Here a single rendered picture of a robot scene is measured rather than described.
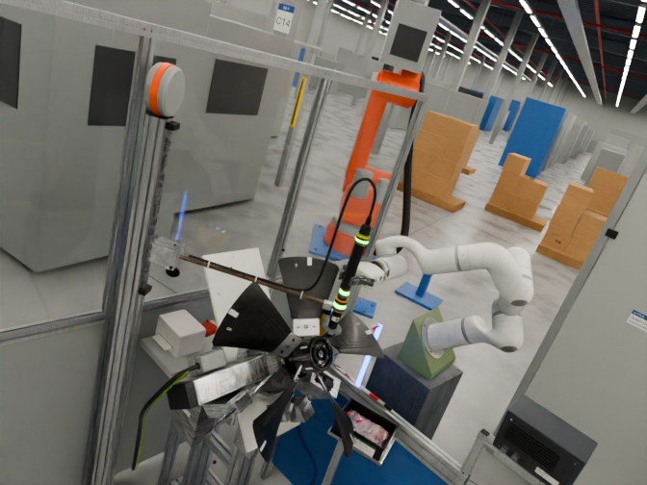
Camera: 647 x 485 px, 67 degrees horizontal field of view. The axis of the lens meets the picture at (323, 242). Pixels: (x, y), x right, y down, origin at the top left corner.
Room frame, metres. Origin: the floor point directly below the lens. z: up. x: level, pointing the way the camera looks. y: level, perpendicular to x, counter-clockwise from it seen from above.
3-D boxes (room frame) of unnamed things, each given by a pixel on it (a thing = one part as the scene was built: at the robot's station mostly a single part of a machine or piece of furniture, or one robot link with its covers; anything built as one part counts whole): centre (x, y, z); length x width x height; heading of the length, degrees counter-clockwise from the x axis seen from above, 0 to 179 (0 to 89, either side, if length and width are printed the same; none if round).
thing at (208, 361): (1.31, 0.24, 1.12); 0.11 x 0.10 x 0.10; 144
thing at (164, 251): (1.51, 0.51, 1.35); 0.10 x 0.07 x 0.08; 89
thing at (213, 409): (1.26, 0.14, 1.03); 0.15 x 0.10 x 0.14; 54
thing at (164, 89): (1.51, 0.60, 1.88); 0.17 x 0.15 x 0.16; 144
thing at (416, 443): (1.73, -0.41, 0.82); 0.90 x 0.04 x 0.08; 54
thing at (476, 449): (1.47, -0.76, 0.96); 0.03 x 0.03 x 0.20; 54
